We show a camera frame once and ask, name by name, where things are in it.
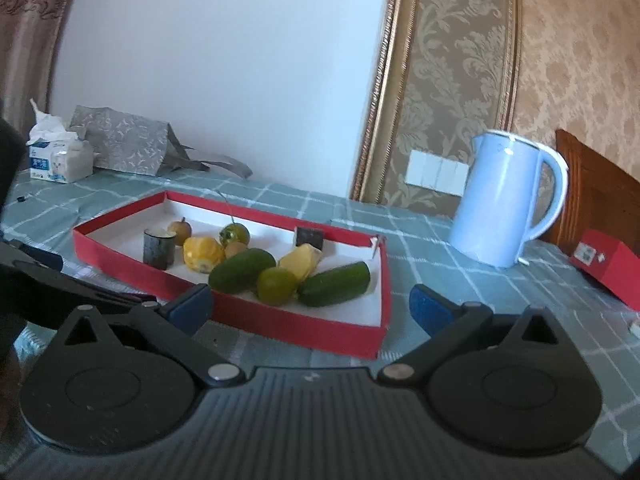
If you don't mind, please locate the red cardboard box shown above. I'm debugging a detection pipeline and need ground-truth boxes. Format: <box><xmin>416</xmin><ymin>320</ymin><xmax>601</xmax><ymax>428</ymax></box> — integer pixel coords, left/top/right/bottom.
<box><xmin>568</xmin><ymin>228</ymin><xmax>640</xmax><ymax>308</ymax></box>

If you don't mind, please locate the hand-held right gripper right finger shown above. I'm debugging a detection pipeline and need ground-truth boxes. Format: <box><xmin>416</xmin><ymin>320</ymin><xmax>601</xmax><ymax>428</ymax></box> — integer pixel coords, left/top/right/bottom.
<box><xmin>377</xmin><ymin>284</ymin><xmax>577</xmax><ymax>387</ymax></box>

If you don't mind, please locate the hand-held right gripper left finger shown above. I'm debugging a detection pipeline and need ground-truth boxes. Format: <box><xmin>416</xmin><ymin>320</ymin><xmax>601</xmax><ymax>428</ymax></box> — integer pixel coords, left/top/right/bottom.
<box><xmin>52</xmin><ymin>282</ymin><xmax>246</xmax><ymax>389</ymax></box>

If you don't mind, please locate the gold wall panel frame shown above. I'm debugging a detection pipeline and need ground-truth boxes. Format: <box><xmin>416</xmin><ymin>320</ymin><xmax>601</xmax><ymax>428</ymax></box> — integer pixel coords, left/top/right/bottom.
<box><xmin>347</xmin><ymin>0</ymin><xmax>523</xmax><ymax>203</ymax></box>

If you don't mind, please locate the white tissue pack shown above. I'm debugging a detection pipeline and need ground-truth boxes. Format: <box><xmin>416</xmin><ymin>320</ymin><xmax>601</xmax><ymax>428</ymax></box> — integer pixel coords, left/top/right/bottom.
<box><xmin>26</xmin><ymin>99</ymin><xmax>96</xmax><ymax>184</ymax></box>

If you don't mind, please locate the yellow corn cob piece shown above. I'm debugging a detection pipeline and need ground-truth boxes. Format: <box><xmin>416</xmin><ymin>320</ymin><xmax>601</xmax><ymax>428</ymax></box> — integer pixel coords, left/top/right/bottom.
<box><xmin>182</xmin><ymin>236</ymin><xmax>227</xmax><ymax>274</ymax></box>

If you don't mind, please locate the light blue electric kettle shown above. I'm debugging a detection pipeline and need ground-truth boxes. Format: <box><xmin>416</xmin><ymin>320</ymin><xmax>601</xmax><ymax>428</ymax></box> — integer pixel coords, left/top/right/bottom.
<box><xmin>446</xmin><ymin>129</ymin><xmax>571</xmax><ymax>269</ymax></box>

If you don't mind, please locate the stubby green cucumber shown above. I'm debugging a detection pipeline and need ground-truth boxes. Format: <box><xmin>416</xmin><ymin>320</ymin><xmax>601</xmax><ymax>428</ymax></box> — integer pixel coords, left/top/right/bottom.
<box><xmin>208</xmin><ymin>248</ymin><xmax>277</xmax><ymax>293</ymax></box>

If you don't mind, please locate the beige patterned curtain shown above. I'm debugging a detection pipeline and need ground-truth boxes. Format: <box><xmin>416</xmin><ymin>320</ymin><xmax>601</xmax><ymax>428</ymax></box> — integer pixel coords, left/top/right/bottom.
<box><xmin>0</xmin><ymin>0</ymin><xmax>83</xmax><ymax>136</ymax></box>

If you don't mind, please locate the red cardboard tray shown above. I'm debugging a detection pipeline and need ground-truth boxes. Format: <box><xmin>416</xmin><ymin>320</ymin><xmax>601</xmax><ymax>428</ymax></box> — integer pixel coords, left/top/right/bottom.
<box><xmin>72</xmin><ymin>190</ymin><xmax>391</xmax><ymax>360</ymax></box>

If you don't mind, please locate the grey patterned gift bag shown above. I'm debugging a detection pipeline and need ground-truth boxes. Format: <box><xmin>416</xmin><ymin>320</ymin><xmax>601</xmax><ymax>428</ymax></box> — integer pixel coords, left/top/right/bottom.
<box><xmin>69</xmin><ymin>105</ymin><xmax>253</xmax><ymax>180</ymax></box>

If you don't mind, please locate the long green cucumber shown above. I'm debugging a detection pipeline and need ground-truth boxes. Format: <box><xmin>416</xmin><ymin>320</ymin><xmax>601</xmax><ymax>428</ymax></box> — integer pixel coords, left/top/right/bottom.
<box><xmin>298</xmin><ymin>262</ymin><xmax>372</xmax><ymax>308</ymax></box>

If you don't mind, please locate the brown wooden chair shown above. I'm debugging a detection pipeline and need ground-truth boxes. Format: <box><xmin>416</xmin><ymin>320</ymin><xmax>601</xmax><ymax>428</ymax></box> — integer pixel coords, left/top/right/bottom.
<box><xmin>542</xmin><ymin>128</ymin><xmax>640</xmax><ymax>261</ymax></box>

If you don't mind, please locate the green checked tablecloth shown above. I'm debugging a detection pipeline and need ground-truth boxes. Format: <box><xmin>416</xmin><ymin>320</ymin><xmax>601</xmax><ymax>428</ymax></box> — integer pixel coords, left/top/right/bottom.
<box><xmin>0</xmin><ymin>167</ymin><xmax>640</xmax><ymax>461</ymax></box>

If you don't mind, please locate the white wall switch panel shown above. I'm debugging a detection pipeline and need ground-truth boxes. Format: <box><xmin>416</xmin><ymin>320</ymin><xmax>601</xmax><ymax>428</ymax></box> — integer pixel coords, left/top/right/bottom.
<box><xmin>404</xmin><ymin>149</ymin><xmax>471</xmax><ymax>195</ymax></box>

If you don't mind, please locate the green tomato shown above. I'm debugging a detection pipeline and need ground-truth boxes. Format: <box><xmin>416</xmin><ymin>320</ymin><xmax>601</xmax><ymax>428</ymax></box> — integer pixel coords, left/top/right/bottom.
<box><xmin>218</xmin><ymin>191</ymin><xmax>251</xmax><ymax>247</ymax></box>
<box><xmin>256</xmin><ymin>267</ymin><xmax>300</xmax><ymax>305</ymax></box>

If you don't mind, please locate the small brown pear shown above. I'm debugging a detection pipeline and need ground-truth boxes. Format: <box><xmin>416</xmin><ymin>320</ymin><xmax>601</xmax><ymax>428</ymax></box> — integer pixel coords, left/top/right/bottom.
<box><xmin>166</xmin><ymin>217</ymin><xmax>193</xmax><ymax>241</ymax></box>

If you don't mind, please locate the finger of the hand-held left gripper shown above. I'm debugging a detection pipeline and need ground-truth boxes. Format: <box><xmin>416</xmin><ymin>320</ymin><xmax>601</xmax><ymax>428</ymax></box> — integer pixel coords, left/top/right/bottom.
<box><xmin>12</xmin><ymin>260</ymin><xmax>158</xmax><ymax>312</ymax></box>
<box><xmin>6</xmin><ymin>241</ymin><xmax>65</xmax><ymax>272</ymax></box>

